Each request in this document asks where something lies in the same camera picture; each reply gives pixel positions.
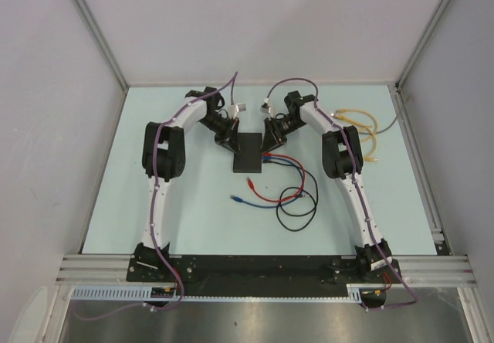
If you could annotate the grey slotted cable duct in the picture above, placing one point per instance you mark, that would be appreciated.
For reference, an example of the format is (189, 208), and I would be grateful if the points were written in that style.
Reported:
(150, 294)

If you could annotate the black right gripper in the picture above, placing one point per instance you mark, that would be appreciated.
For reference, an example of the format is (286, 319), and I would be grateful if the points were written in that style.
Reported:
(273, 137)

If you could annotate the aluminium frame post left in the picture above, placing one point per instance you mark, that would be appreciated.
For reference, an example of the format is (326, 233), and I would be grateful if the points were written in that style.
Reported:
(96, 33)

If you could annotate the aluminium frame post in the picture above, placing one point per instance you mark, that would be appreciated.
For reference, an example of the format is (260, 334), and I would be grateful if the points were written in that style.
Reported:
(426, 35)
(96, 33)

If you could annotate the aluminium frame rail front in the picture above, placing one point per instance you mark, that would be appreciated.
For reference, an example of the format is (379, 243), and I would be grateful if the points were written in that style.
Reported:
(417, 271)

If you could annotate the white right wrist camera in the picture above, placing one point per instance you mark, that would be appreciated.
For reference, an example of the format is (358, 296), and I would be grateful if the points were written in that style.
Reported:
(267, 108)

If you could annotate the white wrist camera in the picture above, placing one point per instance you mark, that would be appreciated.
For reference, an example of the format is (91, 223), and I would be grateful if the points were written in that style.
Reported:
(267, 108)
(235, 109)

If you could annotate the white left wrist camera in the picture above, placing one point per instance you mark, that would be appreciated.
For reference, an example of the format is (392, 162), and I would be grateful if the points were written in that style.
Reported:
(235, 109)

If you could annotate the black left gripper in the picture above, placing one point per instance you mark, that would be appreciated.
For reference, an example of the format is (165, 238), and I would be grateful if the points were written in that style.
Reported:
(229, 138)

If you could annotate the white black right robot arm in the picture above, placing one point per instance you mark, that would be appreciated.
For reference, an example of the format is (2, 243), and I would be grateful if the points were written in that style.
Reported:
(342, 161)

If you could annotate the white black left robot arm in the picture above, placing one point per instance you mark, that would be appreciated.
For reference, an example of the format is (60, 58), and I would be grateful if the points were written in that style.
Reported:
(164, 153)

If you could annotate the black network switch box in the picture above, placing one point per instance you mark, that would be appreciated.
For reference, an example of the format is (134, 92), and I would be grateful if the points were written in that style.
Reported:
(250, 158)

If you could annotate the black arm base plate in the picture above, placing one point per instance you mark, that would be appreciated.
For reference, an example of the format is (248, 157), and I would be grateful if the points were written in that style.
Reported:
(304, 277)

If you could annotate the aluminium frame post right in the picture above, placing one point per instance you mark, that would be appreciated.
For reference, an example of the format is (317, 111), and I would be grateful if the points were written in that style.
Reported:
(426, 35)

